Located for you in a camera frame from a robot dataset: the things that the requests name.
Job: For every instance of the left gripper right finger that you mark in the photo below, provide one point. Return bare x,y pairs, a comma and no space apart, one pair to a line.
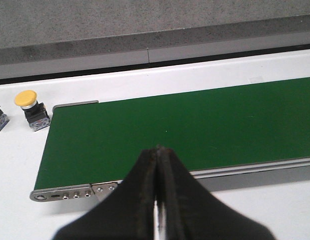
188,211

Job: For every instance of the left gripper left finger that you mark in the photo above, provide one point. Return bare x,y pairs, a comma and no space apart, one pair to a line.
125,214

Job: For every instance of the green conveyor belt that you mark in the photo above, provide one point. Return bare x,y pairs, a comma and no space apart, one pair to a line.
254,94

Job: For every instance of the grey stone counter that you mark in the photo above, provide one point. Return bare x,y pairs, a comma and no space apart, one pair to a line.
39,30

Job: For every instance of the left conveyor support bracket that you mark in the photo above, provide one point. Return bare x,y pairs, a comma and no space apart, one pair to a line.
102,190

